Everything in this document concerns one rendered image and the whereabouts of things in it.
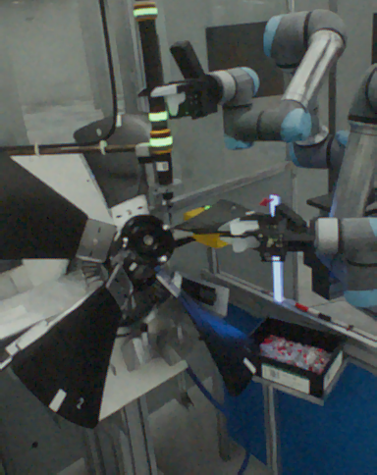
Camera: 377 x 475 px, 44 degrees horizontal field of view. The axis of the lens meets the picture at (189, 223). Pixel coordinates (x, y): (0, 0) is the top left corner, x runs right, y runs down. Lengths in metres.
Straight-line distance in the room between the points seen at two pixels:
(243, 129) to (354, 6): 3.72
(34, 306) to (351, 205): 0.72
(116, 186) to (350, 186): 0.53
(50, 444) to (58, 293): 1.11
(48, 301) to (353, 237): 0.64
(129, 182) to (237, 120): 0.31
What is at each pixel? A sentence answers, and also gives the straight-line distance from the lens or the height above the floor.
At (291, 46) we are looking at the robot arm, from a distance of 1.44.
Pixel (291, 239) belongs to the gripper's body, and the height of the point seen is 1.19.
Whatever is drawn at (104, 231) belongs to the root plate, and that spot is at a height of 1.24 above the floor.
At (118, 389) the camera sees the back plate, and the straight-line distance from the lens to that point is 1.15.
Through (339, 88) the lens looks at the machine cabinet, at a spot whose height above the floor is 1.10.
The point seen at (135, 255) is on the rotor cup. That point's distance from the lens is 0.92.
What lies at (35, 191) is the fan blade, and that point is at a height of 1.35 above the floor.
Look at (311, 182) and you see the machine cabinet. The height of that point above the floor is 0.40.
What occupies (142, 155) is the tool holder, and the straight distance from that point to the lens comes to 1.00.
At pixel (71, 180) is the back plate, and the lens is 1.30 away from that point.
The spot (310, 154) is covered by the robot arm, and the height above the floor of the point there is 1.21.
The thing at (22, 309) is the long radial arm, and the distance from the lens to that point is 1.02.
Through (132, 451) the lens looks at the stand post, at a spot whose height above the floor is 0.59.
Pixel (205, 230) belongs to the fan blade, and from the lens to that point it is 1.05.
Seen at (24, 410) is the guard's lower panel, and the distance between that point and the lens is 1.93.
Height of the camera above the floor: 1.57
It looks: 20 degrees down
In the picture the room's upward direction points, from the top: 6 degrees counter-clockwise
